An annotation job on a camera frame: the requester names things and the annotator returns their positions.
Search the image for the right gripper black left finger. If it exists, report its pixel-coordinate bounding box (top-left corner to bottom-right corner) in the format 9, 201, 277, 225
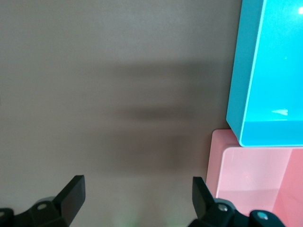
0, 175, 86, 227

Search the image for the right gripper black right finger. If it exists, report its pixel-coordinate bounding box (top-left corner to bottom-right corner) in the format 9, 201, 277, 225
188, 176, 285, 227

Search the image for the pink plastic bin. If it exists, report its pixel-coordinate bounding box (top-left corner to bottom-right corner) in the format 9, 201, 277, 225
205, 129, 303, 227

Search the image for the blue plastic bin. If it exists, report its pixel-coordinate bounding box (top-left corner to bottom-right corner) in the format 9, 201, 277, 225
226, 0, 303, 148

